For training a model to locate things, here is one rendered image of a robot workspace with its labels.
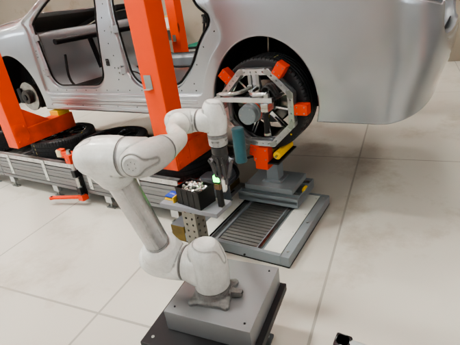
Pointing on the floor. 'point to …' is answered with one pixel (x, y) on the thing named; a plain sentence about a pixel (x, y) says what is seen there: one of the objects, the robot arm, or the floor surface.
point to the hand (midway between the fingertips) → (224, 184)
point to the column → (194, 226)
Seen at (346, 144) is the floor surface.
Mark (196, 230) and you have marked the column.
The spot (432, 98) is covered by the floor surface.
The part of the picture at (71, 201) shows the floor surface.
